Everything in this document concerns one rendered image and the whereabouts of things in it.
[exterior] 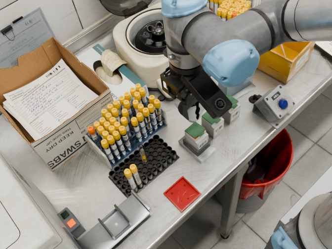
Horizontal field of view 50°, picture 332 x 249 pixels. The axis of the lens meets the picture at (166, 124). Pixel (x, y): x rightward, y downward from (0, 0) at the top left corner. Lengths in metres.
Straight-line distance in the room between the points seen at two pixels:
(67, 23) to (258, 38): 0.76
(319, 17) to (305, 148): 1.54
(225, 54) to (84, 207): 0.57
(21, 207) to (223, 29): 0.43
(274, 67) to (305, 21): 0.55
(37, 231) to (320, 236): 0.42
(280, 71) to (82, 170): 0.63
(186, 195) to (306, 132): 1.29
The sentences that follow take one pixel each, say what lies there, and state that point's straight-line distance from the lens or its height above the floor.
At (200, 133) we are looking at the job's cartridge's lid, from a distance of 0.88.
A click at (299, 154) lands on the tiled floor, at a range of 2.01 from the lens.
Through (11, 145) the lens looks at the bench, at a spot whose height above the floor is 0.87.
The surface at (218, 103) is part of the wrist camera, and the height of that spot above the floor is 1.15.
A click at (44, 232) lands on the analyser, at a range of 0.61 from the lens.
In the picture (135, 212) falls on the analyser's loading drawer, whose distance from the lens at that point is 0.86.
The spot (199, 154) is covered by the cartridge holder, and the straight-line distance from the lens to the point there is 0.93.
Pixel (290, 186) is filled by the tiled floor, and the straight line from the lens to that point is 1.92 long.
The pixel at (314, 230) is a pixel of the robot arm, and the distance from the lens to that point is 0.54.
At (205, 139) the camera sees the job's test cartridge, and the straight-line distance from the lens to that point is 0.91.
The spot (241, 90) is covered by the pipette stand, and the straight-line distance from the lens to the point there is 1.06.
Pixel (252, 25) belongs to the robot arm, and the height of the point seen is 1.34.
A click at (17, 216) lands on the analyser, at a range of 0.64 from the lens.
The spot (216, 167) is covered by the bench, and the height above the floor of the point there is 0.88.
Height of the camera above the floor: 1.71
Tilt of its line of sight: 56 degrees down
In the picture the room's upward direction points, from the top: 10 degrees counter-clockwise
